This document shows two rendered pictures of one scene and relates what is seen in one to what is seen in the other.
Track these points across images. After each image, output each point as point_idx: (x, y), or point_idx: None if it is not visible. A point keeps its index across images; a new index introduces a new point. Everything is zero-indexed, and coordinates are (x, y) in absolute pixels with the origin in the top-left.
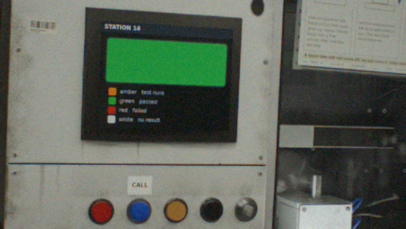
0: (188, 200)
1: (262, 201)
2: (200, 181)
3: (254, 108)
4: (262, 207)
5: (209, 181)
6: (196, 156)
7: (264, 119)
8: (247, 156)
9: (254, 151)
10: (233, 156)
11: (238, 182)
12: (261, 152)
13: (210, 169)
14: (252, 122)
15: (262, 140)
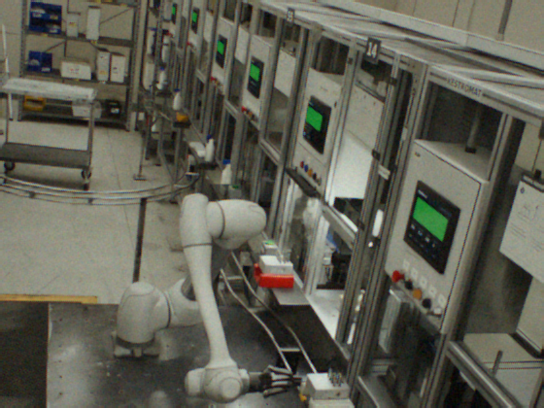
0: (313, 170)
1: (323, 181)
2: (316, 165)
3: (327, 144)
4: (323, 183)
5: (317, 166)
6: (317, 155)
7: (328, 149)
8: (323, 161)
9: (324, 160)
10: (322, 159)
11: (321, 170)
12: (325, 161)
13: (318, 161)
14: (326, 149)
15: (326, 157)
